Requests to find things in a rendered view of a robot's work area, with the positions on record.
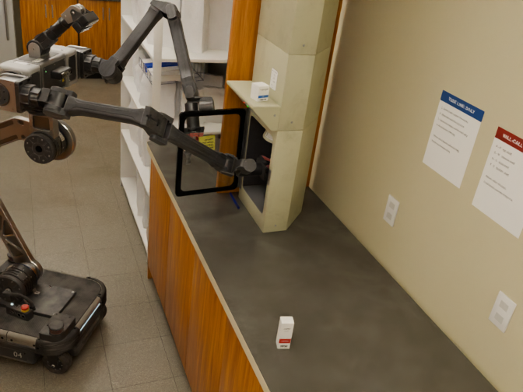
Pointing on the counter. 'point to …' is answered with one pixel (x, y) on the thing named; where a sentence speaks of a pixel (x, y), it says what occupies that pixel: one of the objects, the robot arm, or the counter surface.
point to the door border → (179, 147)
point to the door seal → (181, 150)
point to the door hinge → (244, 141)
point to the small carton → (259, 91)
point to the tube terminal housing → (288, 130)
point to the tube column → (299, 24)
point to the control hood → (272, 110)
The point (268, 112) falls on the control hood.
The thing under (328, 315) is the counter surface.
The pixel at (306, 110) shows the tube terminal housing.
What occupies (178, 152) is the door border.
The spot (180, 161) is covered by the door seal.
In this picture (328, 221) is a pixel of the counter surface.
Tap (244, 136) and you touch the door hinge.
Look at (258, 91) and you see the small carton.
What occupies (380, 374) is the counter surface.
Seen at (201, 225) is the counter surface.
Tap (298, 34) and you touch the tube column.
